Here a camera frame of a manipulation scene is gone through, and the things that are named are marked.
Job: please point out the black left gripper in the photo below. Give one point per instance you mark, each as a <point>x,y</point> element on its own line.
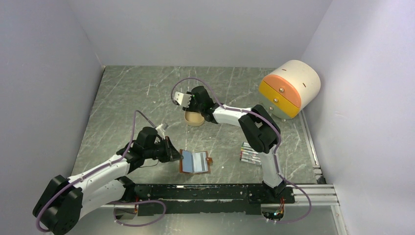
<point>171,153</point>

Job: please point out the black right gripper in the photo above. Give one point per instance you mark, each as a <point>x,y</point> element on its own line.
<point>190,107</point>

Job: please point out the beige oval tray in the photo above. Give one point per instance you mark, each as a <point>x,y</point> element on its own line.
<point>193,118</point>

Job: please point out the brown leather card holder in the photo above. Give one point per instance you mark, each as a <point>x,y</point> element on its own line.
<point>186,164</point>

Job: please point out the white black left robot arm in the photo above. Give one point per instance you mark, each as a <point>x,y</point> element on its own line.
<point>66,200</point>

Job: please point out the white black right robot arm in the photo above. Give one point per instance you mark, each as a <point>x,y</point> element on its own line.
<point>260,130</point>

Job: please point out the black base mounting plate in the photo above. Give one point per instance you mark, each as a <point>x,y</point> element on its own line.
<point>205,198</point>

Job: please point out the pack of coloured markers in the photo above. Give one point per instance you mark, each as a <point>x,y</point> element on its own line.
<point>248,155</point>

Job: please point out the round pastel drawer cabinet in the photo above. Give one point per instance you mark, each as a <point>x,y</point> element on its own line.
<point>289,88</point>

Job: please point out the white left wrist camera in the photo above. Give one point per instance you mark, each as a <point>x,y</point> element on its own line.
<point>161,129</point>

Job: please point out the aluminium frame rail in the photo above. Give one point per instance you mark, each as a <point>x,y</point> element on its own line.
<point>309,196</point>

